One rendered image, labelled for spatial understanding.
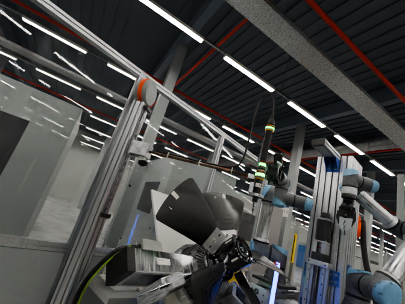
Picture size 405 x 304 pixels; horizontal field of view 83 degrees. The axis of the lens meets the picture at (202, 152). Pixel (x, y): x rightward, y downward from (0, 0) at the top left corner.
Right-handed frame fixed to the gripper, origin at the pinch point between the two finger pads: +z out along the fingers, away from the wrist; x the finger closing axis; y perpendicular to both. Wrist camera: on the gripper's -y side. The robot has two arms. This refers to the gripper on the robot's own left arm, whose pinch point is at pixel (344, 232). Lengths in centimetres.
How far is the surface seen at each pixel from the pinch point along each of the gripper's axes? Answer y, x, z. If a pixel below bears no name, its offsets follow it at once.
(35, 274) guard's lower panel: -94, 104, 58
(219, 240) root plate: -62, 33, 20
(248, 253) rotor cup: -54, 24, 22
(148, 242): -85, 48, 27
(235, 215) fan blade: -46, 38, 8
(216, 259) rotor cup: -61, 33, 27
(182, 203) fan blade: -79, 42, 11
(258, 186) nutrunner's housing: -48, 28, -7
